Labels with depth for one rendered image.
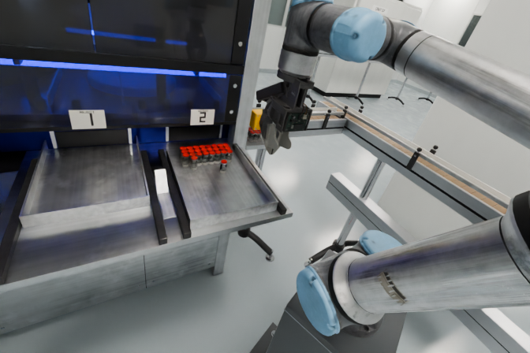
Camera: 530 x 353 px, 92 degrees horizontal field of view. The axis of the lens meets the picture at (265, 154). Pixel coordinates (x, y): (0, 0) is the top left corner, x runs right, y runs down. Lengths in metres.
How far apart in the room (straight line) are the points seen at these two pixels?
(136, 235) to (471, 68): 0.72
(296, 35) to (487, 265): 0.43
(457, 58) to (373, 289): 0.36
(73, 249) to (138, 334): 0.91
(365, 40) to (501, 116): 0.21
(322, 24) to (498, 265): 0.38
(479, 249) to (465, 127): 1.58
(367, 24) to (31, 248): 0.76
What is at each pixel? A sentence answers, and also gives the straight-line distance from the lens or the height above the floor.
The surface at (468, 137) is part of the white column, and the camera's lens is 1.91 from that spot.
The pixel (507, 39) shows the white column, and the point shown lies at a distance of 1.89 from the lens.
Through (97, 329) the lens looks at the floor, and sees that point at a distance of 1.61.
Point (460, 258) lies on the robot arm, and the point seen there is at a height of 1.21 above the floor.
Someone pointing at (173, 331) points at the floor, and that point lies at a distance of 1.54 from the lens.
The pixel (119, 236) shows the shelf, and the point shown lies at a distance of 0.71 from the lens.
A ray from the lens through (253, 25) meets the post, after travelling 0.92.
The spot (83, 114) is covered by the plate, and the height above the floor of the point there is 1.04.
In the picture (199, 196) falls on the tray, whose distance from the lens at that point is 0.80.
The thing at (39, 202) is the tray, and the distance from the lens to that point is 0.85.
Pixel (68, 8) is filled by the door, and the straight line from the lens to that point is 0.84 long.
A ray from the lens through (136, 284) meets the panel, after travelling 1.50.
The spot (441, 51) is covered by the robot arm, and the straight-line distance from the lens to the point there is 0.50.
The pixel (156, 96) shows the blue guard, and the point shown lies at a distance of 0.89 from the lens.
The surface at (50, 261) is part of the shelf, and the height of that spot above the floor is 0.88.
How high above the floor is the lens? 1.41
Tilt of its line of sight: 30 degrees down
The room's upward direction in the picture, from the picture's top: 13 degrees clockwise
